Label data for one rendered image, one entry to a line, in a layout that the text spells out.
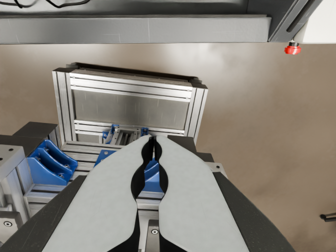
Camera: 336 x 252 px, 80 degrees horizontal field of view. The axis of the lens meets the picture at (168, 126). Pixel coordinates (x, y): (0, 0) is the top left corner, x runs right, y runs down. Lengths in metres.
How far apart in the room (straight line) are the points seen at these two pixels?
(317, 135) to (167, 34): 1.71
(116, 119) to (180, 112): 0.39
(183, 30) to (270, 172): 1.73
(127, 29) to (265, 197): 2.01
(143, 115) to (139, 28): 0.90
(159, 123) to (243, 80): 0.64
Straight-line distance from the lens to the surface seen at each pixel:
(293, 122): 1.78
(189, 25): 0.38
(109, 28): 0.38
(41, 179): 0.65
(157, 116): 1.23
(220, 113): 1.51
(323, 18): 0.42
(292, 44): 0.61
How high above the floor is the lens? 1.32
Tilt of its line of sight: 62 degrees down
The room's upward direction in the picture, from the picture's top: 176 degrees clockwise
